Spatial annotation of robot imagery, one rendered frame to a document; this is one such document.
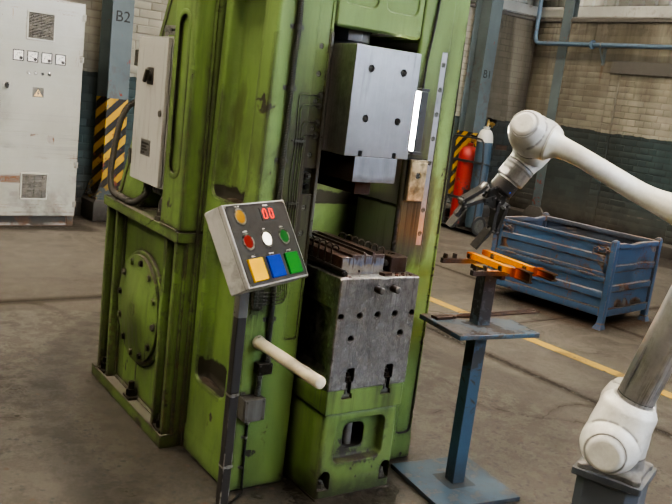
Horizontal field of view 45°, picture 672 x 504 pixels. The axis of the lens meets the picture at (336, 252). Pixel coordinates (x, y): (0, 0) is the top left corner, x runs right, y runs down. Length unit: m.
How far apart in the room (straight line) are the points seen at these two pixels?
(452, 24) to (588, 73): 8.70
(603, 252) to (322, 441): 3.93
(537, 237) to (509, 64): 5.70
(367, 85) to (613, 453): 1.54
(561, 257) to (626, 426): 4.69
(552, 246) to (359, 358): 3.96
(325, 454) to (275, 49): 1.55
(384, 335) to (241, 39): 1.29
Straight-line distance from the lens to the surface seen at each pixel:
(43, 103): 8.06
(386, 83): 3.06
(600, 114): 11.86
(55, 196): 8.20
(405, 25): 3.28
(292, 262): 2.74
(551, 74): 12.47
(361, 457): 3.40
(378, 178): 3.09
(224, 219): 2.57
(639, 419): 2.29
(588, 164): 2.30
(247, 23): 3.29
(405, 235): 3.41
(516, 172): 2.42
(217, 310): 3.41
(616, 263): 6.69
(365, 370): 3.21
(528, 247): 7.07
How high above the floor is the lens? 1.59
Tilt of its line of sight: 11 degrees down
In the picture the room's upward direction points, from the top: 7 degrees clockwise
